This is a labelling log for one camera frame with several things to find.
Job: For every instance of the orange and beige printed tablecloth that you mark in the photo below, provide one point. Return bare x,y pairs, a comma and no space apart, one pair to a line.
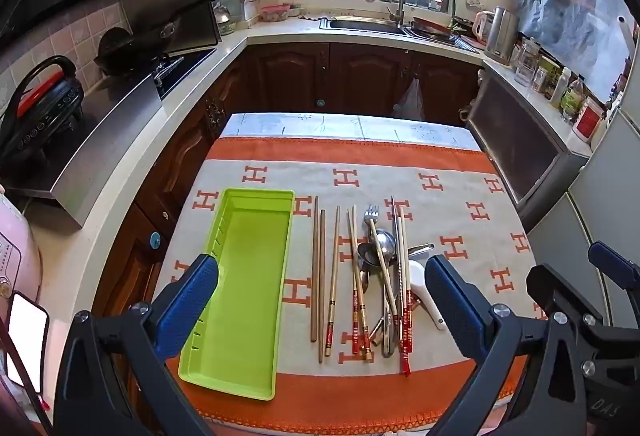
450,201

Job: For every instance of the green plastic utensil tray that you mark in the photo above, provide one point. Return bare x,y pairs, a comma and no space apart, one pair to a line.
250,291

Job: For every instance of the white smartphone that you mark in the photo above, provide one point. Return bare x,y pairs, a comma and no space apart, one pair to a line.
27,341

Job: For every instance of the black gas stove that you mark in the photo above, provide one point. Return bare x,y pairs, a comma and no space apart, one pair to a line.
182,71

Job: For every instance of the brown wooden chopstick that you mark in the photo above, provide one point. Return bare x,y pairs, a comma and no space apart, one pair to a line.
314,266
322,286

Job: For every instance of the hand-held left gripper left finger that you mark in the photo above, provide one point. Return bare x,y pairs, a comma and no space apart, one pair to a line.
192,301

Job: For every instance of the glass jar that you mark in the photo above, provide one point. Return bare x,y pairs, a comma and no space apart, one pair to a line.
526,61

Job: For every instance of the grey refrigerator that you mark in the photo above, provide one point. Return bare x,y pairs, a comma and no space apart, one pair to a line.
605,196

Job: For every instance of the grey glass-door appliance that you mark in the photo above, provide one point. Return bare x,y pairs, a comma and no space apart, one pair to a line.
520,141

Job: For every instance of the steel electric kettle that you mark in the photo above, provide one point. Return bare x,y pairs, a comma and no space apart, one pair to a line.
500,36

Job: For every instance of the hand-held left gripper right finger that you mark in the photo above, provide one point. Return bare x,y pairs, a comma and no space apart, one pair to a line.
452,306

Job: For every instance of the steel kitchen sink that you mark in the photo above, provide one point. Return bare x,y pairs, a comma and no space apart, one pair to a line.
365,25

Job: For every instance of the black wok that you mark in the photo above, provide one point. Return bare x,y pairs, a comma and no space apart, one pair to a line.
135,46

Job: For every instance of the red and white canister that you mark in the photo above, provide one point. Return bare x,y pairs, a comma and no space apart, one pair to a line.
587,121

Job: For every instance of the large stainless steel spoon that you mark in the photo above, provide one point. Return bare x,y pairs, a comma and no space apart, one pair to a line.
387,243

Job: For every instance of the stainless steel fork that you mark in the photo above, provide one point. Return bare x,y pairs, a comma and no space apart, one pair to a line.
372,214

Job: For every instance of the stainless steel chopstick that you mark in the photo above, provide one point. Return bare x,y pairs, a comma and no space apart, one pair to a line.
395,226

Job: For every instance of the hanging plastic bag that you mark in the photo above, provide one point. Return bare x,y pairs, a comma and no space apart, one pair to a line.
410,101

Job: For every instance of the pink rice cooker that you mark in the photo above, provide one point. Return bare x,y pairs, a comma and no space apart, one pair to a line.
17,246

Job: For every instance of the black and red electric cooker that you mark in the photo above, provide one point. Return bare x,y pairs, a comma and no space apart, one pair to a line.
40,111

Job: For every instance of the silver teapot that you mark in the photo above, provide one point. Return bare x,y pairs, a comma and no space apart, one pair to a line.
223,16

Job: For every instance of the red pan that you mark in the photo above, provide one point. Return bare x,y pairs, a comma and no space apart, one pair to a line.
432,24

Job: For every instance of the white electric kettle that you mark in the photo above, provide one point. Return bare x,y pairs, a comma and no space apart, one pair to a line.
481,29

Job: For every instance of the white plastic bottle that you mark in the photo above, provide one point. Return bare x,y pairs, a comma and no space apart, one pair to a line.
560,89

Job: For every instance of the pale patterned table cover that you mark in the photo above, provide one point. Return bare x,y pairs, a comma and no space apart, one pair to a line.
350,124

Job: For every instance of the stainless steel panel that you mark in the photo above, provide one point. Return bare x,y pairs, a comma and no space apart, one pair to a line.
100,136

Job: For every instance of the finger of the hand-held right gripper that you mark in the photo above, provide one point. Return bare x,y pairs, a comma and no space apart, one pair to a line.
547,291
617,266

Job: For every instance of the clear plastic bottle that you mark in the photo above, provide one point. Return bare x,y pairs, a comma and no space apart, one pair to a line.
572,99

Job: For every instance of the white ceramic spoon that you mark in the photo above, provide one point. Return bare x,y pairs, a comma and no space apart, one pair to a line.
417,273

